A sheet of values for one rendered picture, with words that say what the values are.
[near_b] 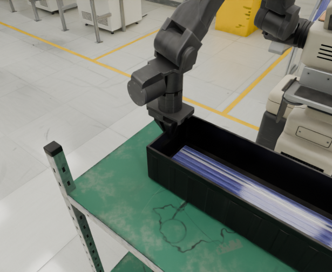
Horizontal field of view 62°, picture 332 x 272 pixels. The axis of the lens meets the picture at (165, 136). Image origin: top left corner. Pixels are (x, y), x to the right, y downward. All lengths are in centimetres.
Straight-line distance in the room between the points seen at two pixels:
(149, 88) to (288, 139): 74
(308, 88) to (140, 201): 66
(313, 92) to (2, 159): 213
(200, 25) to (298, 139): 75
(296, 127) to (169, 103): 64
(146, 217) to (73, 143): 174
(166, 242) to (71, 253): 117
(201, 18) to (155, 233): 45
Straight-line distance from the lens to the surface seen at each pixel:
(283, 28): 90
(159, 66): 57
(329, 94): 103
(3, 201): 214
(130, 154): 81
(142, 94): 54
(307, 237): 57
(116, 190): 72
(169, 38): 56
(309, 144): 118
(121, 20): 437
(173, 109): 63
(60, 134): 249
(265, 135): 155
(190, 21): 55
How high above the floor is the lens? 151
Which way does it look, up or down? 41 degrees down
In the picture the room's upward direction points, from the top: straight up
